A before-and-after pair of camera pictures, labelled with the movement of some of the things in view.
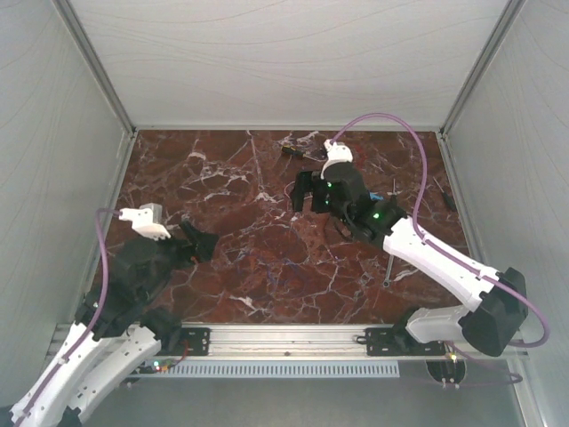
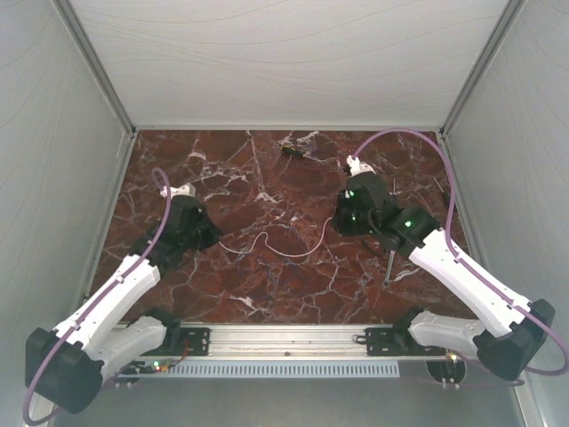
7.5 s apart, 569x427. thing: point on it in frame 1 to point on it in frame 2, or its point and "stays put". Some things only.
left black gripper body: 172,253 to 191,237
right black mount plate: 396,342 stays put
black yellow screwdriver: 295,151 stays put
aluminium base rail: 295,342 stays put
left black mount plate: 194,342 stays put
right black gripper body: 337,210 to 347,221
